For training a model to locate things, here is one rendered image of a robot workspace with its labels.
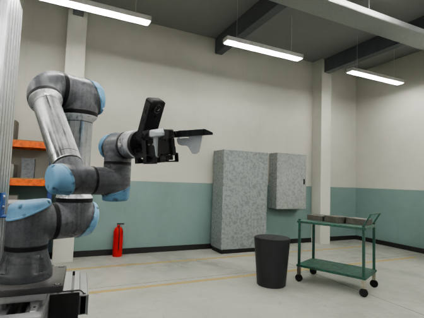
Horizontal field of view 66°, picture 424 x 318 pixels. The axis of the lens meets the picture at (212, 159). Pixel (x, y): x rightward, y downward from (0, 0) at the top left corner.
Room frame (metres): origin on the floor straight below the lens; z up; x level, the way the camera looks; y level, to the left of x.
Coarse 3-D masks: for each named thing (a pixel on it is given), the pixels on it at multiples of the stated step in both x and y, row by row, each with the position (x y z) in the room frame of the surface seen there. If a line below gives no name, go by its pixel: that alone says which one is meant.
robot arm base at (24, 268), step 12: (12, 252) 0.94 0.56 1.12; (24, 252) 0.94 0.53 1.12; (36, 252) 0.96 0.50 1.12; (48, 252) 1.02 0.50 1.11; (0, 264) 0.95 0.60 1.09; (12, 264) 0.93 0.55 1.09; (24, 264) 0.94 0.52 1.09; (36, 264) 0.96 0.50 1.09; (48, 264) 1.00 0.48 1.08; (0, 276) 0.93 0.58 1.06; (12, 276) 0.92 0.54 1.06; (24, 276) 0.93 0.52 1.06; (36, 276) 0.95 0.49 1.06; (48, 276) 0.99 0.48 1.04
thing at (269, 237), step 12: (264, 240) 4.22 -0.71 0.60; (276, 240) 4.18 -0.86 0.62; (288, 240) 4.27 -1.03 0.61; (264, 252) 4.23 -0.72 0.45; (276, 252) 4.19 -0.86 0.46; (288, 252) 4.32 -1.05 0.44; (264, 264) 4.24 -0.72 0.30; (276, 264) 4.20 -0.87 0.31; (264, 276) 4.25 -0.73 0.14; (276, 276) 4.22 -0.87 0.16; (276, 288) 4.24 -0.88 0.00
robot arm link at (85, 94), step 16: (80, 80) 1.05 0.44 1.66; (64, 96) 1.01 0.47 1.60; (80, 96) 1.04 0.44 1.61; (96, 96) 1.08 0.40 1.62; (64, 112) 1.05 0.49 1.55; (80, 112) 1.05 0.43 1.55; (96, 112) 1.09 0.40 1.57; (80, 128) 1.06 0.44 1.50; (80, 144) 1.06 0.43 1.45; (64, 208) 1.04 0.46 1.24; (80, 208) 1.06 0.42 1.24; (96, 208) 1.11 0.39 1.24; (64, 224) 1.02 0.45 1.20; (80, 224) 1.06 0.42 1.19; (96, 224) 1.10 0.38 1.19
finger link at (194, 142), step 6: (180, 132) 0.78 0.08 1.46; (186, 132) 0.78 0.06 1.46; (192, 132) 0.78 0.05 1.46; (198, 132) 0.78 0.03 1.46; (204, 132) 0.77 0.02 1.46; (210, 132) 0.77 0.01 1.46; (180, 138) 0.80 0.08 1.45; (186, 138) 0.79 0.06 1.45; (192, 138) 0.79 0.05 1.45; (198, 138) 0.79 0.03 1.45; (180, 144) 0.80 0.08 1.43; (186, 144) 0.80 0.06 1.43; (192, 144) 0.79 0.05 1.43; (198, 144) 0.79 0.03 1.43; (192, 150) 0.80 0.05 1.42; (198, 150) 0.79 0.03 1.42
